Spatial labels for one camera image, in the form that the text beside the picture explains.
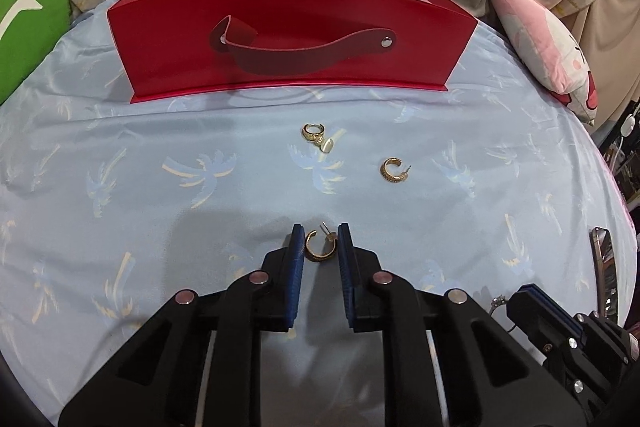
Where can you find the pink cartoon pillow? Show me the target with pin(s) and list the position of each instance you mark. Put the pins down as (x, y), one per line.
(540, 37)

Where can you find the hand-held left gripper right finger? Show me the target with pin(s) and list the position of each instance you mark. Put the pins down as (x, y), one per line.
(347, 272)

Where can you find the beige cloth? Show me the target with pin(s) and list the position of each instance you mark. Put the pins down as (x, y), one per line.
(615, 57)

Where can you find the gold hoop earring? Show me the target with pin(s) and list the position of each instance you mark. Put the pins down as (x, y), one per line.
(385, 174)
(310, 254)

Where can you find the green pillow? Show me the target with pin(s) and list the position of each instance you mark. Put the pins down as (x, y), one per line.
(30, 32)

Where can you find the dark clutter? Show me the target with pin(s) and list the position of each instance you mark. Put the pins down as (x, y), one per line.
(627, 177)

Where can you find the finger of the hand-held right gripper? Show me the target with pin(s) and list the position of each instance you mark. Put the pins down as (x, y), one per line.
(555, 307)
(535, 322)

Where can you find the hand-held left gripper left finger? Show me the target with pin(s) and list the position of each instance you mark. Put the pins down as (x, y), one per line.
(296, 272)

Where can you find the blue palm print bedsheet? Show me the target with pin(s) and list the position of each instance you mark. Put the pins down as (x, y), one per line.
(150, 207)

